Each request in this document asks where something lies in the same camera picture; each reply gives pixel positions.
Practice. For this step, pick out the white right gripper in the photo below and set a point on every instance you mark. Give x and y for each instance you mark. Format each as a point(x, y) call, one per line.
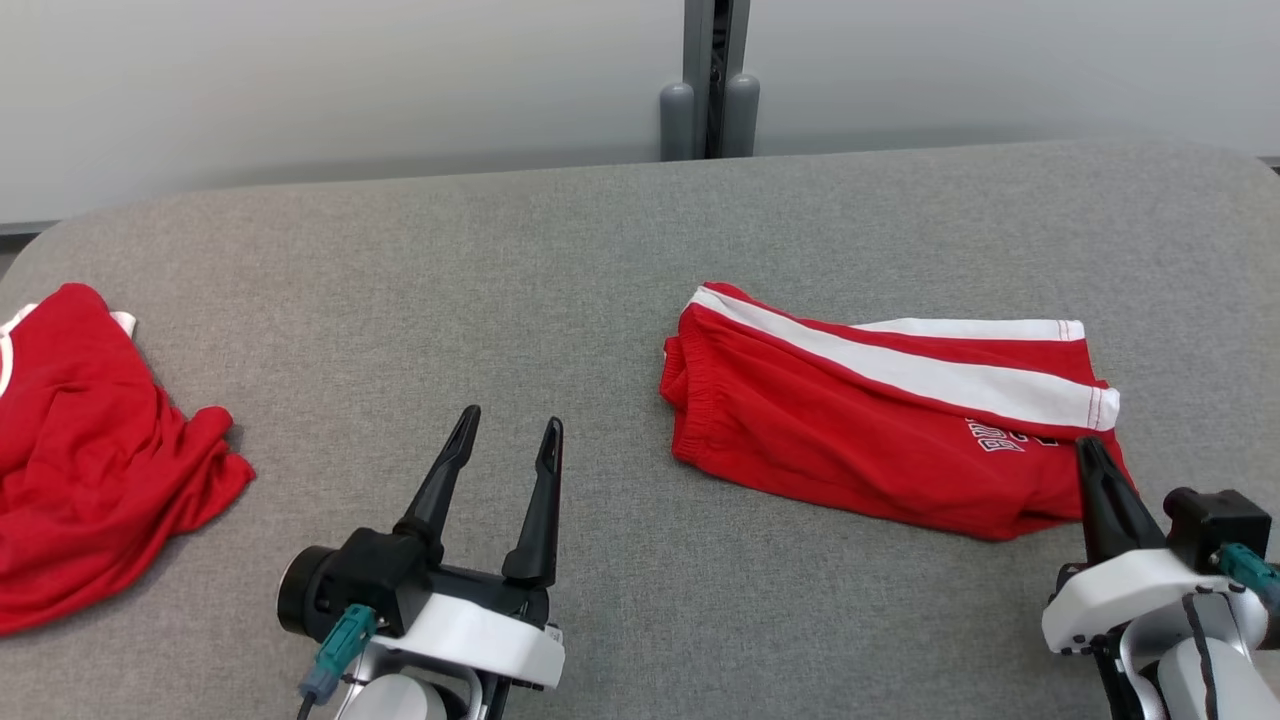
point(1120, 595)

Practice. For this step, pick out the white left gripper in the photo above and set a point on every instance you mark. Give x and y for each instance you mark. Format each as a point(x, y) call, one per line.
point(480, 630)

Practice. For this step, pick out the red shorts with white stripe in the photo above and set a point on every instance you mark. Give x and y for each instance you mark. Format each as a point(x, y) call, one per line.
point(800, 420)

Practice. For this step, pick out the red shirt with white sleeves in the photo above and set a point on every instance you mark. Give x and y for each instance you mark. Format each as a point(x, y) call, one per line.
point(70, 460)

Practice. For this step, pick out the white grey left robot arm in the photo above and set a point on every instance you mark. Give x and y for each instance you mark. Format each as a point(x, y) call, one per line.
point(400, 695)

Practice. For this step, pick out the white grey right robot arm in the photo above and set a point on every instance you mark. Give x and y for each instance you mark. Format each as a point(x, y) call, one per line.
point(1200, 680)

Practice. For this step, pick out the grey fabric padded surface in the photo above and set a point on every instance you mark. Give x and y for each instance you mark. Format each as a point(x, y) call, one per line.
point(600, 300)

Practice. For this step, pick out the grey round post foot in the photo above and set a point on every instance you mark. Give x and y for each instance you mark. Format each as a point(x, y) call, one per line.
point(741, 115)
point(677, 120)

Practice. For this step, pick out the grey wall partition post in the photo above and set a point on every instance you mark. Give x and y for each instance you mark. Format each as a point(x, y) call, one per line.
point(715, 60)

